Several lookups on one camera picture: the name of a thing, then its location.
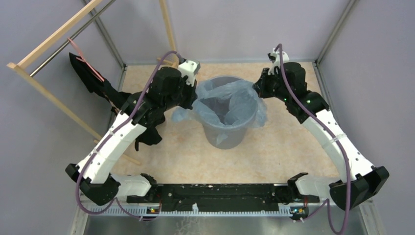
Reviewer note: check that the grey plastic trash bin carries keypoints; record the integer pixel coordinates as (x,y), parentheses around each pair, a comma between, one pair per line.
(227,129)

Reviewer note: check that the wooden clothes rack frame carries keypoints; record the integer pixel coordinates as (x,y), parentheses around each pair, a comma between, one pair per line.
(126,32)

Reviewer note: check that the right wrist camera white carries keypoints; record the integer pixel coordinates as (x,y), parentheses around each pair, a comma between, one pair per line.
(277,57)

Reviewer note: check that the aluminium corner frame post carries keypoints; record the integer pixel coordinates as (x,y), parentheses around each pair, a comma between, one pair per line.
(336,30)

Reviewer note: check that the light blue plastic trash bag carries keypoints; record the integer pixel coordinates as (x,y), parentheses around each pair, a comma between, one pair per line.
(227,103)

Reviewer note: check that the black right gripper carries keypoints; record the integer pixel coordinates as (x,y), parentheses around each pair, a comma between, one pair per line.
(260,85)

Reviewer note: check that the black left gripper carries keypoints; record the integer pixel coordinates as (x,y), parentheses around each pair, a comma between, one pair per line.
(193,94)

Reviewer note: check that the metal rack rod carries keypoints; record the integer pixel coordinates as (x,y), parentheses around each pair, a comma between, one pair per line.
(95,17)

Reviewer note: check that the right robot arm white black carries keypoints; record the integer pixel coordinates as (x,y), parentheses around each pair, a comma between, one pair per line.
(359,179)

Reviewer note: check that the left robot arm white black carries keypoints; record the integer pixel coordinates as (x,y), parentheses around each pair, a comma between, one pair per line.
(136,122)

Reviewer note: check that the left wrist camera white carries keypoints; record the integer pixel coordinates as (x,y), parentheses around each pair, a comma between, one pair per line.
(189,69)

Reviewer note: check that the pink clothes hanger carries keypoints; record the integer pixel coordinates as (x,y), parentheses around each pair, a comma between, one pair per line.
(83,59)

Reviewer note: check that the black cloth garment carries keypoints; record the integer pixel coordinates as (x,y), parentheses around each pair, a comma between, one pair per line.
(104,89)

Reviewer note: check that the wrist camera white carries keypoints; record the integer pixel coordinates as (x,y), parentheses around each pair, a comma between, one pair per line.
(277,57)
(189,69)

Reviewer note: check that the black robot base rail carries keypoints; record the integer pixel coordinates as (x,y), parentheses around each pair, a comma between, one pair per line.
(223,199)

